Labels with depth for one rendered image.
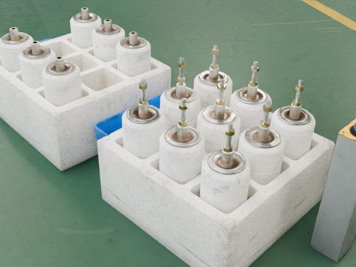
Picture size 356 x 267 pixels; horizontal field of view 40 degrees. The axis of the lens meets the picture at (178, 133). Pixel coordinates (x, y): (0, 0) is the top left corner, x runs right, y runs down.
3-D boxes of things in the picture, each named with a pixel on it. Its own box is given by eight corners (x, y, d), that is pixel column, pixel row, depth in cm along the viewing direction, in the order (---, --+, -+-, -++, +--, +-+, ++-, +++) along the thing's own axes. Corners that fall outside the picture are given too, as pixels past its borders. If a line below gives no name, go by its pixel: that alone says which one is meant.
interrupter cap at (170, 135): (205, 145, 100) (205, 143, 100) (169, 151, 98) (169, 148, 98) (194, 125, 106) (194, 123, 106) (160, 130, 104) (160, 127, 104)
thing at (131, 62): (137, 87, 155) (135, 33, 144) (157, 99, 149) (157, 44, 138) (112, 97, 149) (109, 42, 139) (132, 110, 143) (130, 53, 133)
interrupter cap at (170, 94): (183, 85, 120) (183, 82, 120) (203, 98, 115) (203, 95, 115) (158, 94, 116) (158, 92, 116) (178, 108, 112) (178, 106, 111)
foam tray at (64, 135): (97, 73, 176) (93, 25, 166) (170, 119, 153) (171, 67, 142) (-7, 112, 154) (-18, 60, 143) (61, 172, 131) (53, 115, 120)
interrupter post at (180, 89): (181, 92, 117) (181, 80, 115) (187, 97, 116) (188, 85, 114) (173, 96, 116) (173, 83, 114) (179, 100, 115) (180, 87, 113)
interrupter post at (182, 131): (189, 140, 102) (190, 127, 100) (178, 142, 101) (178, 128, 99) (186, 134, 103) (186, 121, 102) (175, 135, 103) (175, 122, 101)
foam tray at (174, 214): (205, 135, 146) (208, 82, 136) (321, 199, 124) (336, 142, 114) (101, 198, 123) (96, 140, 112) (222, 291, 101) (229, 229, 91)
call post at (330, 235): (325, 229, 116) (355, 119, 98) (352, 245, 112) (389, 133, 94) (309, 246, 112) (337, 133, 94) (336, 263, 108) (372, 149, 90)
